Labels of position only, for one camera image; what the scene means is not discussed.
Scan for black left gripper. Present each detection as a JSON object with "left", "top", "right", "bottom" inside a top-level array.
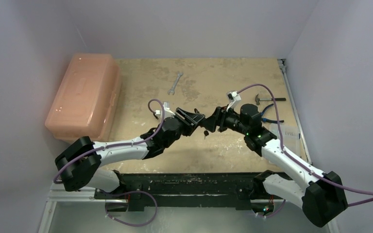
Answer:
[{"left": 164, "top": 109, "right": 204, "bottom": 149}]

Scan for black key bunch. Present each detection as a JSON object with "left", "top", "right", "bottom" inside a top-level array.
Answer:
[{"left": 203, "top": 130, "right": 210, "bottom": 139}]

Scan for orange black padlock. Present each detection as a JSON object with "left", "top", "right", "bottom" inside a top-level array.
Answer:
[{"left": 194, "top": 108, "right": 205, "bottom": 125}]

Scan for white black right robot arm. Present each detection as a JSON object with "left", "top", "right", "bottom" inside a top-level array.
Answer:
[{"left": 199, "top": 104, "right": 348, "bottom": 227}]

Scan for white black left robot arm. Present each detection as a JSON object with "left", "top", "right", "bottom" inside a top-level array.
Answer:
[{"left": 54, "top": 108, "right": 205, "bottom": 199}]

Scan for silver open-end wrench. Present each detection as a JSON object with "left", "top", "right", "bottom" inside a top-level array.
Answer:
[{"left": 168, "top": 71, "right": 184, "bottom": 95}]

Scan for clear plastic screw organizer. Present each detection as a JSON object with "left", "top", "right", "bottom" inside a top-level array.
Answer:
[{"left": 280, "top": 124, "right": 303, "bottom": 158}]

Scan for pink translucent plastic box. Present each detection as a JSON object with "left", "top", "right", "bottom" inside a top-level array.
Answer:
[{"left": 45, "top": 53, "right": 122, "bottom": 143}]

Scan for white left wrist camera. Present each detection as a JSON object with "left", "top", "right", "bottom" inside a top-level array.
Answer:
[{"left": 153, "top": 101, "right": 175, "bottom": 119}]

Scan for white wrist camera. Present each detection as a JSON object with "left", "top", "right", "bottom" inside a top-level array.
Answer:
[
  {"left": 153, "top": 101, "right": 175, "bottom": 119},
  {"left": 226, "top": 91, "right": 241, "bottom": 112}
]

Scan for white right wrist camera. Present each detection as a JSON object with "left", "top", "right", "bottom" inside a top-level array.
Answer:
[{"left": 226, "top": 91, "right": 241, "bottom": 112}]

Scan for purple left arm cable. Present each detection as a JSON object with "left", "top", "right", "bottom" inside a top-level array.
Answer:
[{"left": 53, "top": 99, "right": 166, "bottom": 184}]

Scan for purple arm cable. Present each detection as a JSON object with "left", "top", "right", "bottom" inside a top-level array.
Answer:
[
  {"left": 237, "top": 83, "right": 373, "bottom": 207},
  {"left": 53, "top": 99, "right": 166, "bottom": 184}
]

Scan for blue-handled pliers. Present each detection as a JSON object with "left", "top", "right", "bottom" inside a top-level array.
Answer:
[{"left": 261, "top": 103, "right": 285, "bottom": 124}]

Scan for small black-handled hammer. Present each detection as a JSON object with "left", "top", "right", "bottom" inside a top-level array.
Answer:
[{"left": 255, "top": 94, "right": 287, "bottom": 105}]

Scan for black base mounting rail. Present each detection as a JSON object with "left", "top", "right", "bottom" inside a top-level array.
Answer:
[{"left": 94, "top": 170, "right": 281, "bottom": 215}]

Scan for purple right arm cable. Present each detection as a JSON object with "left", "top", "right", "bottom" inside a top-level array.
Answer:
[{"left": 237, "top": 83, "right": 373, "bottom": 207}]

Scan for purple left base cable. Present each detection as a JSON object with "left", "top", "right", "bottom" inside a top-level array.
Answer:
[{"left": 104, "top": 189, "right": 159, "bottom": 227}]

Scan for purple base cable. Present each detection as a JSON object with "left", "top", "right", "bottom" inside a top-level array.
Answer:
[
  {"left": 254, "top": 199, "right": 286, "bottom": 219},
  {"left": 104, "top": 189, "right": 159, "bottom": 227}
]

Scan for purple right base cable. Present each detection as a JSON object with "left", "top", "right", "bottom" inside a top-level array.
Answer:
[{"left": 254, "top": 199, "right": 286, "bottom": 219}]

